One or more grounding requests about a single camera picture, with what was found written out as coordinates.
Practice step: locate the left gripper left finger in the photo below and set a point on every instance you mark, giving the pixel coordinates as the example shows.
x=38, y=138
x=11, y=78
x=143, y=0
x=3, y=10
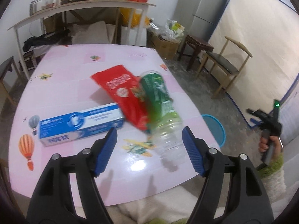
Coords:
x=101, y=152

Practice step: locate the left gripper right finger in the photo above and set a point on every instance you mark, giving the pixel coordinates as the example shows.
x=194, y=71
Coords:
x=198, y=152

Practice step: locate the green label plastic bottle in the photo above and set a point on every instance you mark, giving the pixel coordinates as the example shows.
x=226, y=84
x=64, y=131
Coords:
x=165, y=124

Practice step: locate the blue toothpaste box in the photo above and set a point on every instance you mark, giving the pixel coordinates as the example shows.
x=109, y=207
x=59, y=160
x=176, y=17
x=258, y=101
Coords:
x=80, y=124

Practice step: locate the red paper packet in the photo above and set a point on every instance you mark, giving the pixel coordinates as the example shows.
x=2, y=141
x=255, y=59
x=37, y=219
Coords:
x=123, y=87

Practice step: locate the left green fuzzy sleeve forearm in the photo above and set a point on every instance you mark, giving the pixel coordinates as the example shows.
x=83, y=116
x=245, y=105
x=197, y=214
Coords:
x=162, y=221

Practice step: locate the right green fuzzy sleeve forearm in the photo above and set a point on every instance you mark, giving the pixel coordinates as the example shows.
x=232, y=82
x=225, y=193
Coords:
x=273, y=180

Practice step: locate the blue trash bin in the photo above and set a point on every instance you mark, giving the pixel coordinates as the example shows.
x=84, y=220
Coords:
x=216, y=129

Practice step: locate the cardboard box with trash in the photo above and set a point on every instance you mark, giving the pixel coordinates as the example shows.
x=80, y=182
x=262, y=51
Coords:
x=166, y=39

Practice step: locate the wooden chair by mattress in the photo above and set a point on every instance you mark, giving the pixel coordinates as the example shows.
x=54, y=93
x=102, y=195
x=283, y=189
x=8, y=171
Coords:
x=225, y=65

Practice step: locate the white mattress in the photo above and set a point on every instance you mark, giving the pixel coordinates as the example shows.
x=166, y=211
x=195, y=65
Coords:
x=261, y=38

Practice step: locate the dark wooden stool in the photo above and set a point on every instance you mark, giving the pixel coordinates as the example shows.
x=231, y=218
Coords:
x=198, y=45

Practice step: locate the wooden chair dark seat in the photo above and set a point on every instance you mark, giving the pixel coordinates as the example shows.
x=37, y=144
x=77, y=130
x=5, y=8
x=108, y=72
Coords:
x=10, y=77

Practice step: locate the black cloth under shelf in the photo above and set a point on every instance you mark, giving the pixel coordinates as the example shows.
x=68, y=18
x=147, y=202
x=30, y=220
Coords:
x=45, y=39

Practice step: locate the grey refrigerator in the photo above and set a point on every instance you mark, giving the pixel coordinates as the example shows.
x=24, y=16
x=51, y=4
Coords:
x=199, y=17

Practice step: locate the yellow bag under shelf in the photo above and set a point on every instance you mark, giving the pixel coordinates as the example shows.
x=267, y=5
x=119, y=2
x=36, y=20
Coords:
x=126, y=13

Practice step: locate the white long shelf table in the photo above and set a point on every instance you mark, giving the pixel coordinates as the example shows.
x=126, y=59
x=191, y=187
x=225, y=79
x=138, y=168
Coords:
x=83, y=5

